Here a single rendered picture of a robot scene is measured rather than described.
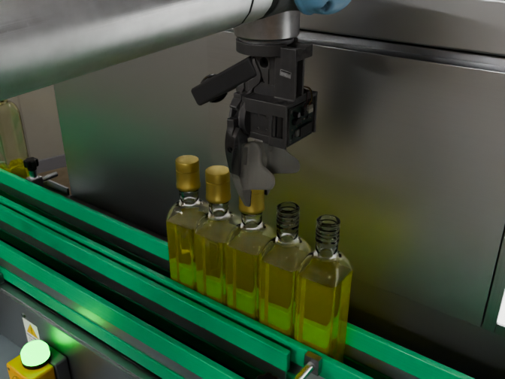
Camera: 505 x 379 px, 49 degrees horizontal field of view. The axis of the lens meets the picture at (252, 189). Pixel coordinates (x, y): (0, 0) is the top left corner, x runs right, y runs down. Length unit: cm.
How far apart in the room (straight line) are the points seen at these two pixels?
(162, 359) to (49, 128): 298
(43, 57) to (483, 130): 51
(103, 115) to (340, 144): 56
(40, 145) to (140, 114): 265
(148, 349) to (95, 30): 57
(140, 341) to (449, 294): 44
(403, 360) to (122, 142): 68
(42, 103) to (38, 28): 331
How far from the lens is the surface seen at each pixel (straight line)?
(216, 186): 75
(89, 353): 93
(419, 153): 73
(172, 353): 78
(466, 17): 69
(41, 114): 365
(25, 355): 98
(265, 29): 62
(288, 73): 63
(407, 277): 82
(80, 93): 121
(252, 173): 68
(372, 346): 80
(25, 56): 32
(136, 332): 82
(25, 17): 32
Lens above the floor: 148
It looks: 27 degrees down
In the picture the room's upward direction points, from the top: straight up
